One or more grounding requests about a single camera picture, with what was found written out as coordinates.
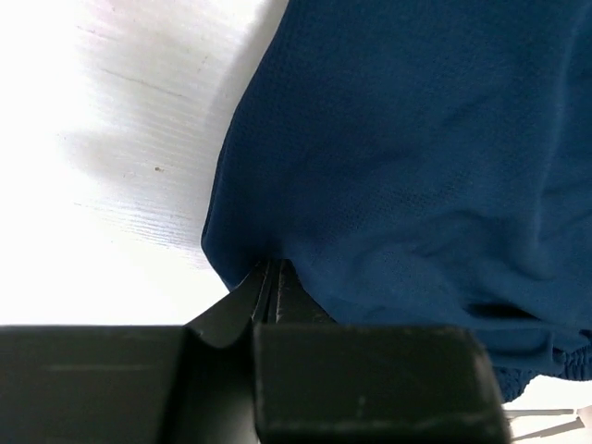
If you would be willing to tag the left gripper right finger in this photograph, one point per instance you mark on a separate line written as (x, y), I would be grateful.
(316, 381)

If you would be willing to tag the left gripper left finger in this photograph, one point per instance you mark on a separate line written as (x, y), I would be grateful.
(218, 398)

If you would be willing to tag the navy blue shorts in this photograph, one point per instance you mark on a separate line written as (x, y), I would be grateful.
(423, 162)

